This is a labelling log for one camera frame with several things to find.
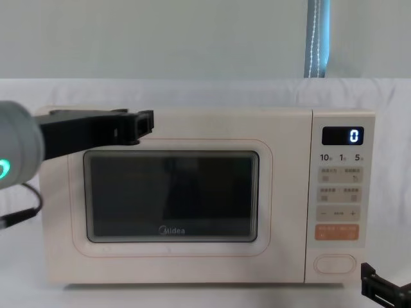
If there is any white curtain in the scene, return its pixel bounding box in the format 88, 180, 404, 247
0, 0, 310, 80
328, 0, 411, 80

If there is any thin dark cable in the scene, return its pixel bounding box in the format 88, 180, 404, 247
0, 182, 44, 229

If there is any cream microwave oven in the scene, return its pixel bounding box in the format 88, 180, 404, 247
33, 106, 376, 287

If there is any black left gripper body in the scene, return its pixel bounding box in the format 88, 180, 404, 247
34, 108, 129, 162

